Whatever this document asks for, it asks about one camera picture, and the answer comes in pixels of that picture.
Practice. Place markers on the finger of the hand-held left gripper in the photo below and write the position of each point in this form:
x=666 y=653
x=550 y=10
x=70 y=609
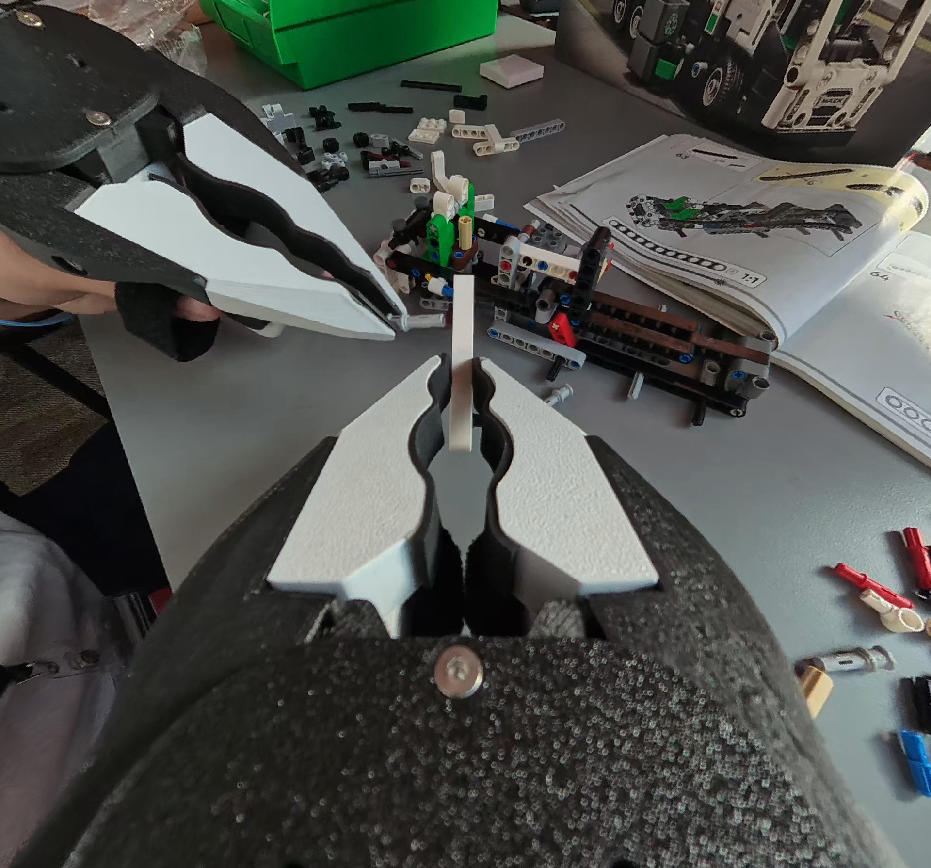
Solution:
x=291 y=293
x=269 y=170

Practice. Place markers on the clear plastic bag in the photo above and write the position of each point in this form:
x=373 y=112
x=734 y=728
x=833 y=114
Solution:
x=145 y=24

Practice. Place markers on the open lego instruction booklet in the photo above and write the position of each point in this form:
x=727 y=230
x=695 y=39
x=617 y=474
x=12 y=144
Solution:
x=727 y=250

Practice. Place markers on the scattered lego pieces group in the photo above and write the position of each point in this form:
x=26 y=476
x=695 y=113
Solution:
x=342 y=148

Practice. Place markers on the person's left hand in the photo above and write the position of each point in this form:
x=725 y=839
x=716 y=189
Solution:
x=51 y=286

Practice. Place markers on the person's grey clothing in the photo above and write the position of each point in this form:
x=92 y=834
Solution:
x=43 y=628

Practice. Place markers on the pile of small lego pins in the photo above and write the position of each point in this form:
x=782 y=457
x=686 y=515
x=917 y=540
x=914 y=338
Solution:
x=873 y=591

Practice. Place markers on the white square tile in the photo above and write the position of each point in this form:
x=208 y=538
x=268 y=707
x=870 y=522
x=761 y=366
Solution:
x=511 y=71

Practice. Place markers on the green plastic storage bin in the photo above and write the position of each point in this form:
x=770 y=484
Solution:
x=378 y=10

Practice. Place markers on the black lego set box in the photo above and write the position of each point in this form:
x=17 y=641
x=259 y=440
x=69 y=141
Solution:
x=727 y=31

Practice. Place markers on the partly built lego truck chassis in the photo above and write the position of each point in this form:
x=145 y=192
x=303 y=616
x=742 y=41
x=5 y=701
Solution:
x=640 y=344

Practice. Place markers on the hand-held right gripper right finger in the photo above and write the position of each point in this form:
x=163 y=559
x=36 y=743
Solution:
x=567 y=511

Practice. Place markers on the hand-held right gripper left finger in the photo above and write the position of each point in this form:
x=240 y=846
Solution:
x=364 y=511

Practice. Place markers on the white long lego beam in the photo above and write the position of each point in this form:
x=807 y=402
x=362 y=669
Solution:
x=462 y=373

